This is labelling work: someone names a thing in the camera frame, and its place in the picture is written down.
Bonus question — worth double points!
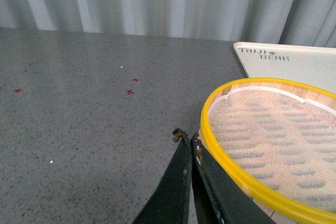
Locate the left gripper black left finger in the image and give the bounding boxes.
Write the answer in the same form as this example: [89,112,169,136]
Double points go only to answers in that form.
[133,128,193,223]

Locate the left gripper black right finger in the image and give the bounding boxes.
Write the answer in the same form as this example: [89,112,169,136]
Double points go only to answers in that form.
[191,133,274,223]

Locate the cream rectangular tray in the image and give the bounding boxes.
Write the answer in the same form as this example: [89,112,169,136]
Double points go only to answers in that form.
[233,42,336,93]

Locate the bamboo steamer yellow bands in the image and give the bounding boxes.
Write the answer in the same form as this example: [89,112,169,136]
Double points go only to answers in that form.
[199,78,335,223]

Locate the white steamer liner cloth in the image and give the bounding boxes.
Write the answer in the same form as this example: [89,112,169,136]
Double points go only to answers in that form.
[208,86,335,213]

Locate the grey curtain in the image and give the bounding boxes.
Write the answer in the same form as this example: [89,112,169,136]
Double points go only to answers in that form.
[1,0,335,48]

